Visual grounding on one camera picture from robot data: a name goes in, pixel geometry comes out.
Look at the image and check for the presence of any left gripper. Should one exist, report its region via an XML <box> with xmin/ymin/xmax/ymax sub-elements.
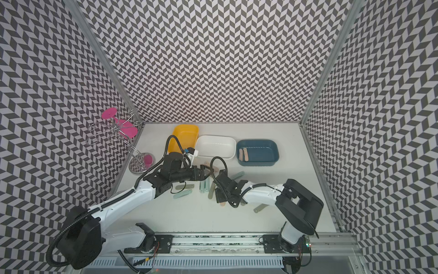
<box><xmin>171</xmin><ymin>165</ymin><xmax>215</xmax><ymax>184</ymax></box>

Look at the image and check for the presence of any pink knife vertical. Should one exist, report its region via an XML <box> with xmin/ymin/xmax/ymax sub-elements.
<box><xmin>243</xmin><ymin>148</ymin><xmax>249</xmax><ymax>162</ymax></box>

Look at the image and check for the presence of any dark teal storage box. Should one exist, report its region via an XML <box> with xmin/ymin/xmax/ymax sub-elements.
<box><xmin>236</xmin><ymin>139</ymin><xmax>279</xmax><ymax>167</ymax></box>

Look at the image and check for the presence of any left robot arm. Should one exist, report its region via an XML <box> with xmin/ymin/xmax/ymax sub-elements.
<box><xmin>45</xmin><ymin>152</ymin><xmax>213</xmax><ymax>269</ymax></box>

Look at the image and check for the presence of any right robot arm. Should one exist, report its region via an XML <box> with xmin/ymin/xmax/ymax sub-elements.
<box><xmin>212</xmin><ymin>170</ymin><xmax>324</xmax><ymax>252</ymax></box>

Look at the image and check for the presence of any white storage box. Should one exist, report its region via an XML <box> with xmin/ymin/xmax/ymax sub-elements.
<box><xmin>195</xmin><ymin>135</ymin><xmax>237</xmax><ymax>160</ymax></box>

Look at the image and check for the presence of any yellow storage box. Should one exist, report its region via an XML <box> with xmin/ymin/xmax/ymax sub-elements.
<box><xmin>167</xmin><ymin>124</ymin><xmax>199</xmax><ymax>153</ymax></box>

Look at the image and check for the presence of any mint knife centre right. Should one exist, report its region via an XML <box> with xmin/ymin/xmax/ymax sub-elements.
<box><xmin>204</xmin><ymin>177</ymin><xmax>210</xmax><ymax>193</ymax></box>

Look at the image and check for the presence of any mint knife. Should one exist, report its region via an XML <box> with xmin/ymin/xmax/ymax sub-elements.
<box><xmin>173</xmin><ymin>189</ymin><xmax>192</xmax><ymax>199</ymax></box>
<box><xmin>230</xmin><ymin>171</ymin><xmax>245</xmax><ymax>180</ymax></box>
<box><xmin>204</xmin><ymin>177</ymin><xmax>210</xmax><ymax>193</ymax></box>
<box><xmin>199</xmin><ymin>180</ymin><xmax>205</xmax><ymax>194</ymax></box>

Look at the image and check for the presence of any mint knife centre left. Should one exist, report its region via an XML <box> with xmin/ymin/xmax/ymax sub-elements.
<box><xmin>199</xmin><ymin>180</ymin><xmax>205</xmax><ymax>194</ymax></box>

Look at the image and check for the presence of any olive knife centre vertical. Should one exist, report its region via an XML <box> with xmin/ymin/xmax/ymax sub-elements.
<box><xmin>208</xmin><ymin>182</ymin><xmax>216</xmax><ymax>200</ymax></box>

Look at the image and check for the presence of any olive knife left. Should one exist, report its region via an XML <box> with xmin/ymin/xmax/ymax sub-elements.
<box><xmin>175</xmin><ymin>184</ymin><xmax>195</xmax><ymax>191</ymax></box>

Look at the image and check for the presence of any mint knife upper right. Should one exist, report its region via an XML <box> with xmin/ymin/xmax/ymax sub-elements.
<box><xmin>230</xmin><ymin>171</ymin><xmax>245</xmax><ymax>180</ymax></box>

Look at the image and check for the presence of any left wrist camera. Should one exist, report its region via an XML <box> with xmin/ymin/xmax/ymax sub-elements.
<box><xmin>184</xmin><ymin>147</ymin><xmax>198</xmax><ymax>162</ymax></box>

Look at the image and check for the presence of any wire rack with pink discs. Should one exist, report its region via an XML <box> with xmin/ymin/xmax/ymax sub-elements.
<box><xmin>86</xmin><ymin>107</ymin><xmax>155</xmax><ymax>174</ymax></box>

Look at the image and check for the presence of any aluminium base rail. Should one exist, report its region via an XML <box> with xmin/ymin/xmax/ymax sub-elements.
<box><xmin>157</xmin><ymin>232</ymin><xmax>362</xmax><ymax>257</ymax></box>

